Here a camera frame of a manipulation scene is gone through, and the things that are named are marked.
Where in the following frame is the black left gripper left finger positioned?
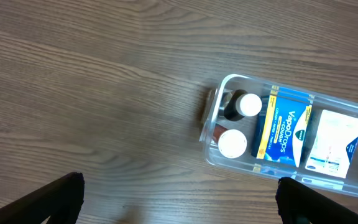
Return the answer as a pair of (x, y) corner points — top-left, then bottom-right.
(0, 172), (85, 223)

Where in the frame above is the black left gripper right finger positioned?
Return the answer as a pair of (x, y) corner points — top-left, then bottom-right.
(275, 177), (358, 224)

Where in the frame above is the white Hansaplast plaster box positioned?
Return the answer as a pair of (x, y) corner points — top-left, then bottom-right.
(305, 110), (358, 179)

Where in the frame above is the blue VapoDrops cough drops bag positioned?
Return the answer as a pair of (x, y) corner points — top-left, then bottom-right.
(251, 85), (314, 167)

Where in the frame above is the orange tablet tube white cap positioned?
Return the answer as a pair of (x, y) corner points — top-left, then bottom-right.
(213, 124), (247, 159)

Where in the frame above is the dark bottle white cap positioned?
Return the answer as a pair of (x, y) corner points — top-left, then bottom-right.
(223, 90), (262, 121)

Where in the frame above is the clear plastic container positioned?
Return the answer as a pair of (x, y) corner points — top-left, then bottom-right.
(200, 74), (358, 197)

